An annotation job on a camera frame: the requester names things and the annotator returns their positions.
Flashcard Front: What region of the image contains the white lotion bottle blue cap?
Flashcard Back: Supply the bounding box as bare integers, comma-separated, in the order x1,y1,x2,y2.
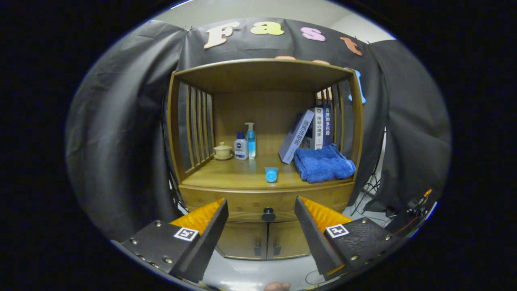
234,132,248,160

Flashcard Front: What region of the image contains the blue folded towel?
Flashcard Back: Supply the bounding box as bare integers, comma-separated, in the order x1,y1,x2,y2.
293,143,357,183

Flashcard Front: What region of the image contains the wooden countertop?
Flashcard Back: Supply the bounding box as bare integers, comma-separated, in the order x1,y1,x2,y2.
182,156,356,190

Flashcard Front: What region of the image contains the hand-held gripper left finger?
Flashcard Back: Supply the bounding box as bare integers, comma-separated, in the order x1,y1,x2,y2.
121,198,229,283

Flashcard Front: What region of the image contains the white spine book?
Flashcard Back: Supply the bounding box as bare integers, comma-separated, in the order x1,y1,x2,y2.
309,106,325,150

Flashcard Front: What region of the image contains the wooden cabinet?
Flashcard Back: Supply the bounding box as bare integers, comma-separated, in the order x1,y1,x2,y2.
167,59,364,260

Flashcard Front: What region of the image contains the beige lidded teacup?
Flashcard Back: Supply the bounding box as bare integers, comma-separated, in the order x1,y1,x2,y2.
213,142,233,160

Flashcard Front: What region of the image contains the lavender book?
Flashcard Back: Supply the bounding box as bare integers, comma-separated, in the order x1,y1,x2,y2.
278,109,315,164

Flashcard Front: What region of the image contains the wooden drawer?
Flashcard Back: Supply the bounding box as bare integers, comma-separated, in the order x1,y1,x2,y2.
179,182,356,223

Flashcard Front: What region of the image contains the dark blue spine book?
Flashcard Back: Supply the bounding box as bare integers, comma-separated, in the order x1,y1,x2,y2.
323,104,334,147

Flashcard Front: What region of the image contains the wooden cabinet door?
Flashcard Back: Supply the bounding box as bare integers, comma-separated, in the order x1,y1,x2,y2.
216,221,268,260
267,220,311,259

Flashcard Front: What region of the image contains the black tripod stand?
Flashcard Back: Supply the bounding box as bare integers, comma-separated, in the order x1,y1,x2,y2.
351,129,386,217

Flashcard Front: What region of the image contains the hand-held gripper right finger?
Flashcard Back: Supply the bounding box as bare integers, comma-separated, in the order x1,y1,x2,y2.
294,196,404,281

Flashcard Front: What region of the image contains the black backdrop cloth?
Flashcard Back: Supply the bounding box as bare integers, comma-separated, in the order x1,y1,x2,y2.
65,17,452,243

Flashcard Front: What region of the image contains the blue pump bottle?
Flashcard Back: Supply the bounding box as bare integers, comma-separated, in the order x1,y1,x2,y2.
244,122,257,159

